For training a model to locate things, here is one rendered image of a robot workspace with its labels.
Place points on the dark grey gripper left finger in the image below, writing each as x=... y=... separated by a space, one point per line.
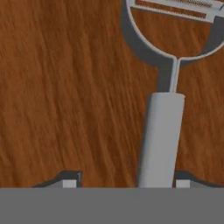
x=70 y=179

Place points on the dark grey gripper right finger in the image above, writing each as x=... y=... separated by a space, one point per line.
x=186 y=180

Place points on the white vegetable peeler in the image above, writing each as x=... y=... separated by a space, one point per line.
x=163 y=137

